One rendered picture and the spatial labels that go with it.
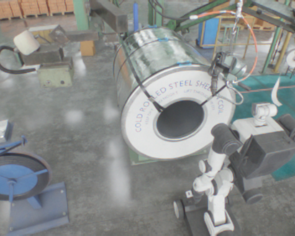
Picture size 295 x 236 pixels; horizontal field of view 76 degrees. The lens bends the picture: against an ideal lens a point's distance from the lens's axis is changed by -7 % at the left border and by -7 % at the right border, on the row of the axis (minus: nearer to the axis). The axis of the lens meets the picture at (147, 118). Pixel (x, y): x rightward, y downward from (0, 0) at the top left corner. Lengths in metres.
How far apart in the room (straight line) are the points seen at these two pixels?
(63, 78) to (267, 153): 1.16
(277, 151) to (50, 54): 1.28
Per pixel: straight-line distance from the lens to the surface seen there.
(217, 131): 1.10
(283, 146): 1.16
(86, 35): 1.23
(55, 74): 1.28
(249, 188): 1.39
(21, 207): 2.67
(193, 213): 2.14
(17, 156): 1.83
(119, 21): 0.77
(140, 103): 1.80
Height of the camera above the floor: 2.06
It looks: 39 degrees down
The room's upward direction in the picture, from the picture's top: straight up
